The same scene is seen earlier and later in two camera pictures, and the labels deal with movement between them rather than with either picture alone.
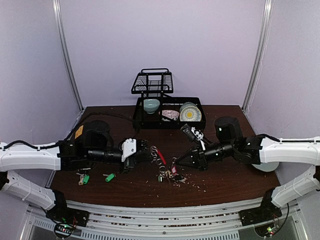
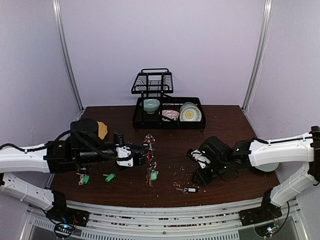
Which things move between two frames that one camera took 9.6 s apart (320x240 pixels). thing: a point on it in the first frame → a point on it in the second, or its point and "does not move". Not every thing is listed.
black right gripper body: (198, 157) → (200, 167)
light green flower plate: (267, 167) does not move
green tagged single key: (110, 177) does not move
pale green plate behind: (187, 104) does not move
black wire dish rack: (155, 109) does not move
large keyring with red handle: (158, 158) → (152, 174)
